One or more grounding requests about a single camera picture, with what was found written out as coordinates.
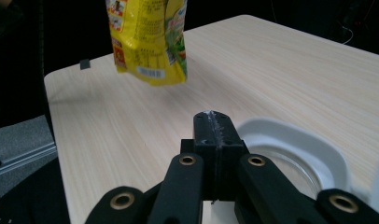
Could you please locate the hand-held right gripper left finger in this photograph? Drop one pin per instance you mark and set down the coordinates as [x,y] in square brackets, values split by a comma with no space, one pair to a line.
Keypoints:
[204,149]

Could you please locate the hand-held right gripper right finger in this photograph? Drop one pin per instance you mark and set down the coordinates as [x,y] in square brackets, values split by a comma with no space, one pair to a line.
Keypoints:
[229,140]

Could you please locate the yellow spout pouch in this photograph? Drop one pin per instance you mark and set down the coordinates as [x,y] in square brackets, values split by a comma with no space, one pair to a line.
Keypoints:
[147,40]

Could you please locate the metal floor rail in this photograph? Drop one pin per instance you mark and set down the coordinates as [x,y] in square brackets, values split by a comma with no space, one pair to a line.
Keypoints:
[22,160]

